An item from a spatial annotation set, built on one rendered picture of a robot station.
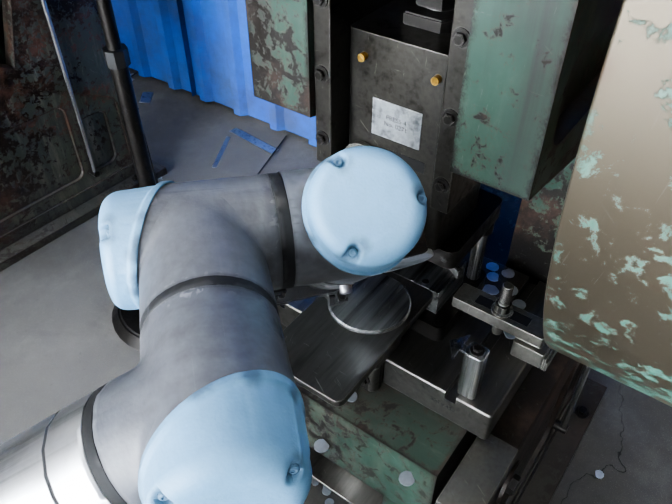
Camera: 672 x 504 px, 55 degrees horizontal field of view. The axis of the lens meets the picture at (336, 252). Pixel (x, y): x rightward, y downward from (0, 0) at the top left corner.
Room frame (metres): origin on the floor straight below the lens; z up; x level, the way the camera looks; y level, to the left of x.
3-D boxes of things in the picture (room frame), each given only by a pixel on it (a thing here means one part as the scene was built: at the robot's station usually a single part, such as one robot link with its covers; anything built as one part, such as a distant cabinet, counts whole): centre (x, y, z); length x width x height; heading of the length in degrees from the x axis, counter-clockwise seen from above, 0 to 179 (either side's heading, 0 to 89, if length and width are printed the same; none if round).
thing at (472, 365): (0.56, -0.19, 0.75); 0.03 x 0.03 x 0.10; 54
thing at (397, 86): (0.74, -0.10, 1.04); 0.17 x 0.15 x 0.30; 144
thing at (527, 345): (0.67, -0.26, 0.76); 0.17 x 0.06 x 0.10; 54
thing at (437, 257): (0.77, -0.13, 0.86); 0.20 x 0.16 x 0.05; 54
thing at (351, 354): (0.63, -0.02, 0.72); 0.25 x 0.14 x 0.14; 144
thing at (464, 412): (0.77, -0.12, 0.68); 0.45 x 0.30 x 0.06; 54
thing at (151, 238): (0.29, 0.08, 1.21); 0.11 x 0.11 x 0.08; 14
